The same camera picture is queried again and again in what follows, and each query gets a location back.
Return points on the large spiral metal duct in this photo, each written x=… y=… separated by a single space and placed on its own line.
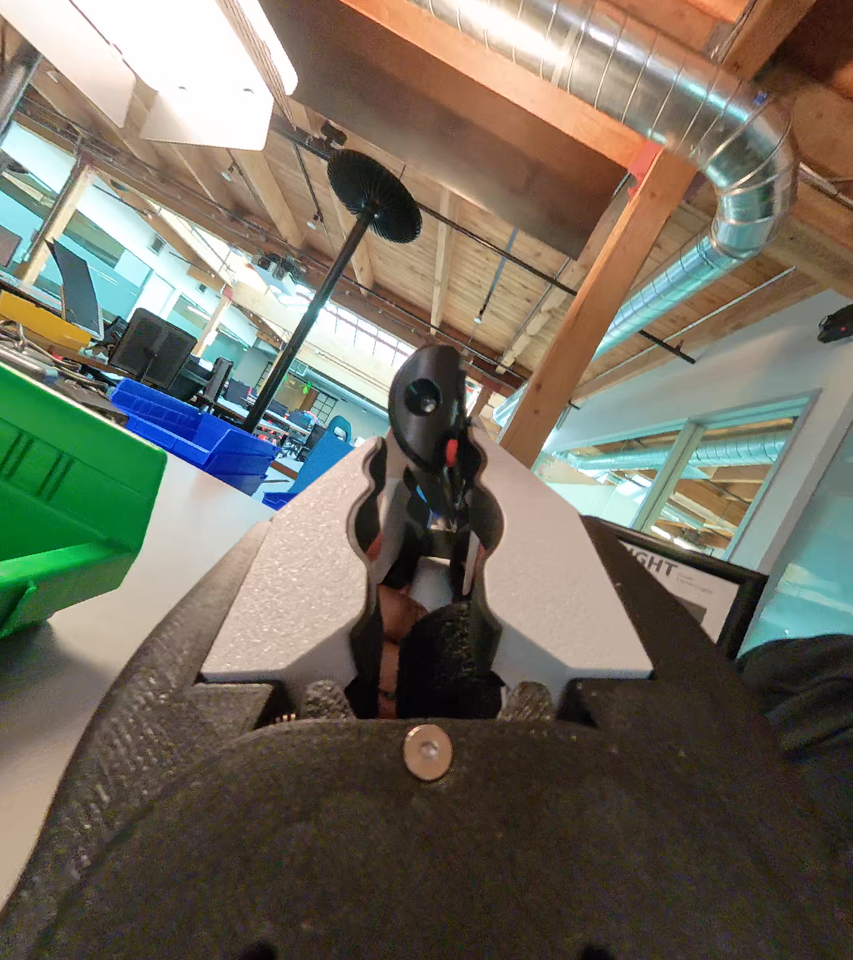
x=696 y=97

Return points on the yellow box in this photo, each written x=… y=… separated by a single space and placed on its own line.
x=40 y=319

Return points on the blue plastic bin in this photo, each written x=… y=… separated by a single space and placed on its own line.
x=153 y=397
x=216 y=450

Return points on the dark tilted laptop screen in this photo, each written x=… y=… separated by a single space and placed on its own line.
x=78 y=289

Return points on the wooden support post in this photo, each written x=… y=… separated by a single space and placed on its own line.
x=606 y=300

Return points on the green plastic bin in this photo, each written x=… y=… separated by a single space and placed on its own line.
x=29 y=487

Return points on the black handheld electronic device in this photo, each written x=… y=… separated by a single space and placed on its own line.
x=419 y=397

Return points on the white ceiling light fixture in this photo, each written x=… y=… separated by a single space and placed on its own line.
x=171 y=45

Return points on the thin spiral metal duct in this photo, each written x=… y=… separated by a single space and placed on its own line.
x=696 y=452

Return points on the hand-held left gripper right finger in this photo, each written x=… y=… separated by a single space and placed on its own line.
x=561 y=585

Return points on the black ceiling rail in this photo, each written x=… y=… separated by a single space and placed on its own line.
x=516 y=262

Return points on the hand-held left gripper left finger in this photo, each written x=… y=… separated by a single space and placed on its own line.
x=284 y=592

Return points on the black pole with ribbed disc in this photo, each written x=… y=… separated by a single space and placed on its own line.
x=374 y=195

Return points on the narrow black monitor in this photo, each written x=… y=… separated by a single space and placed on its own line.
x=218 y=382

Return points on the interior window frame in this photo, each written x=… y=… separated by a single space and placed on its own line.
x=696 y=427

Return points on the black computer monitor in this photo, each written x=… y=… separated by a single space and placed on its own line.
x=150 y=345

